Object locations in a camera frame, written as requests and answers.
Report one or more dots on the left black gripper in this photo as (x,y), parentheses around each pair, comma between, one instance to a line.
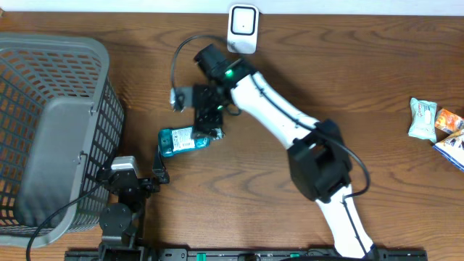
(159,169)

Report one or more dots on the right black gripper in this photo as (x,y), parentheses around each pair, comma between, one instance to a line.
(201,117)

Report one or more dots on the teal mouthwash bottle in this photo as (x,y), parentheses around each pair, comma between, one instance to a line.
(173,141)

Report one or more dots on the grey plastic shopping basket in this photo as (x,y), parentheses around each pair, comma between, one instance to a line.
(60,121)

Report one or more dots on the mint green wipes pack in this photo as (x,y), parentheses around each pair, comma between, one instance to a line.
(423,119)

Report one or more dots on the small orange snack pack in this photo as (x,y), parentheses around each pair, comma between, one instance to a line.
(448,121)

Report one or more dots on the large yellow white snack bag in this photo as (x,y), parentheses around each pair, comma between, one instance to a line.
(451,148)

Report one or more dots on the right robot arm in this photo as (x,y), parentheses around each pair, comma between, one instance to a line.
(319,161)

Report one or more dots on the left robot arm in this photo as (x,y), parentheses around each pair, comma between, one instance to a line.
(122,223)

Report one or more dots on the white barcode scanner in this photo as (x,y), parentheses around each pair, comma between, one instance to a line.
(243,24)

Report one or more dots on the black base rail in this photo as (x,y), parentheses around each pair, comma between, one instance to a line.
(201,255)

